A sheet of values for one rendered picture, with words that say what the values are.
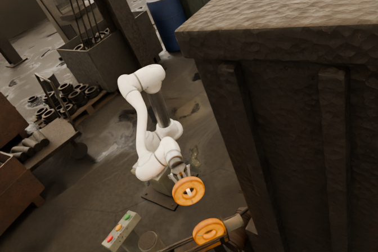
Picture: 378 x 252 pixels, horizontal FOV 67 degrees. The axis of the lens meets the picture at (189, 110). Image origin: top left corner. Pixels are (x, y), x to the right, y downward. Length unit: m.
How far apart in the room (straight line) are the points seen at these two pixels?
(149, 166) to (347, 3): 1.31
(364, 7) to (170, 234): 2.18
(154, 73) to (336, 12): 1.52
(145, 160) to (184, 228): 0.94
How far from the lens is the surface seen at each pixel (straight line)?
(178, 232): 2.43
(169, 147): 1.58
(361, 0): 0.53
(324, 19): 0.49
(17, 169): 3.28
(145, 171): 1.63
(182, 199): 1.40
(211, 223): 1.43
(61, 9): 6.75
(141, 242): 1.86
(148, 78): 1.90
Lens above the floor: 1.96
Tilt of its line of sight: 35 degrees down
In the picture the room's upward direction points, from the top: 23 degrees counter-clockwise
